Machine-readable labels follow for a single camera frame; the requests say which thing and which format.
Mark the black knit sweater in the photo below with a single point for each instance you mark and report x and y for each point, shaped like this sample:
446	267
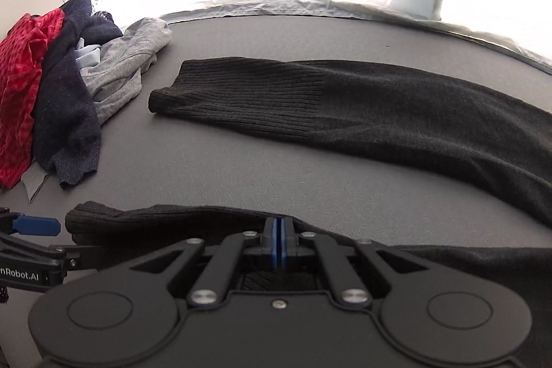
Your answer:
388	113

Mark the light blue garment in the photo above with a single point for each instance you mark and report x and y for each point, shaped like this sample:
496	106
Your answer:
88	55

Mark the black white striped garment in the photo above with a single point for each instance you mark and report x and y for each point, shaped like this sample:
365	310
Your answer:
103	15

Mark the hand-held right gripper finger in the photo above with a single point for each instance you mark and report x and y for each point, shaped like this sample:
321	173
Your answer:
274	243
283	243

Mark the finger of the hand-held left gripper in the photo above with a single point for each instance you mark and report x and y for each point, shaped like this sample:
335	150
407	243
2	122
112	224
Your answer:
26	248
36	225

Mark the small grey cloth piece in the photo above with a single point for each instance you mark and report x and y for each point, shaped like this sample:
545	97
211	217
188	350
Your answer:
34	185

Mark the red checked garment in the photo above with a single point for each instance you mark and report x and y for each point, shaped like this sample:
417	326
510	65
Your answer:
17	92

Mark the grey garment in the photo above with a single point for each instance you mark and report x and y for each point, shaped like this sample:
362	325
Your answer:
125	62

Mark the navy sweater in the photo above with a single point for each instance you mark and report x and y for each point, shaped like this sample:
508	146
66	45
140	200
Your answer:
64	113

